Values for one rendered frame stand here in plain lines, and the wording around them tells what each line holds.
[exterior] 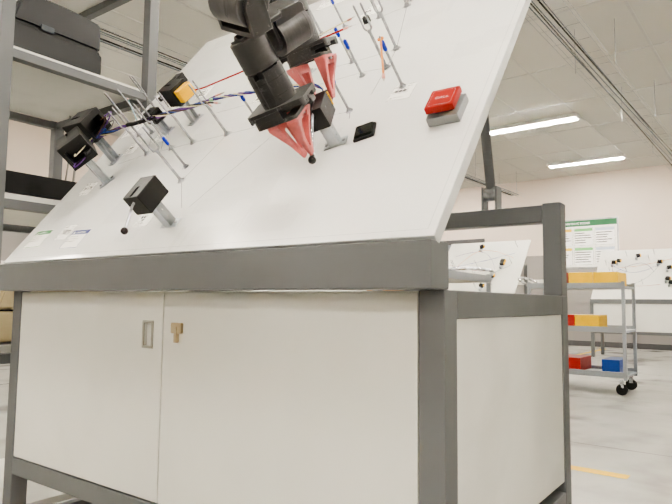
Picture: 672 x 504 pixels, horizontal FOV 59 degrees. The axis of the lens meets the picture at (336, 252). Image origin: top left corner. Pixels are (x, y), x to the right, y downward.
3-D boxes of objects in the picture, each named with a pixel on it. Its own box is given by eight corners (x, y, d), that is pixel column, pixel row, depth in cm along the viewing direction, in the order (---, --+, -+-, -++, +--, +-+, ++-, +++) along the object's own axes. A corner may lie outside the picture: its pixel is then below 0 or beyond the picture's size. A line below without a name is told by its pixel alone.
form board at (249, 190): (8, 267, 148) (2, 262, 147) (210, 46, 206) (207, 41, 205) (439, 245, 79) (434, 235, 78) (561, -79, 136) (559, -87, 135)
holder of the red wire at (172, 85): (182, 115, 161) (157, 81, 155) (209, 113, 152) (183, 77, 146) (169, 127, 159) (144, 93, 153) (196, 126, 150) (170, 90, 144)
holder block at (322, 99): (310, 134, 104) (298, 115, 102) (315, 116, 108) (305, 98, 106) (330, 126, 103) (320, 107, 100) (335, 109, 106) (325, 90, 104)
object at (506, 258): (512, 367, 734) (510, 234, 748) (428, 360, 807) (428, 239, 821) (533, 362, 791) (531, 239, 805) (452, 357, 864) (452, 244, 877)
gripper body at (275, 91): (265, 113, 98) (242, 72, 94) (318, 91, 93) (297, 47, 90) (252, 130, 93) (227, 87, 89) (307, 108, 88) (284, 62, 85)
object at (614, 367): (638, 389, 550) (634, 273, 559) (627, 396, 509) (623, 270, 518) (531, 380, 608) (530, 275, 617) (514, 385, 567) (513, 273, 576)
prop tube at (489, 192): (495, 201, 136) (481, 64, 132) (483, 202, 137) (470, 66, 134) (500, 200, 138) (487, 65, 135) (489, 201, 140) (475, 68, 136)
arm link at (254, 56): (219, 42, 88) (237, 36, 83) (254, 21, 91) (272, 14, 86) (243, 84, 91) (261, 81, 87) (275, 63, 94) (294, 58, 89)
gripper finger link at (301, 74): (312, 105, 113) (295, 56, 111) (346, 93, 110) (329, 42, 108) (299, 110, 107) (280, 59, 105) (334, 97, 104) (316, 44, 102)
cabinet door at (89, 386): (155, 503, 111) (162, 292, 114) (12, 456, 143) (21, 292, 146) (164, 500, 112) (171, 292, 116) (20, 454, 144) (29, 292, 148)
